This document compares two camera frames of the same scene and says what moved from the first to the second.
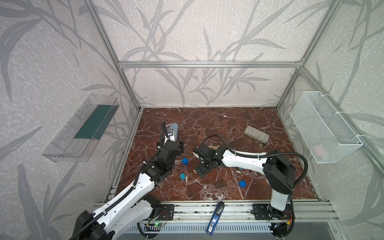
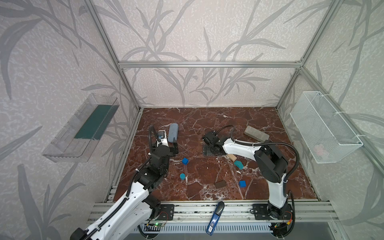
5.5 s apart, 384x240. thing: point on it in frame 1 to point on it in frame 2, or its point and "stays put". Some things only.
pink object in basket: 319,149 stays put
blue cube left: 185,161 stays put
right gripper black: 201,159 to 211,141
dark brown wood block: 220,184 stays put
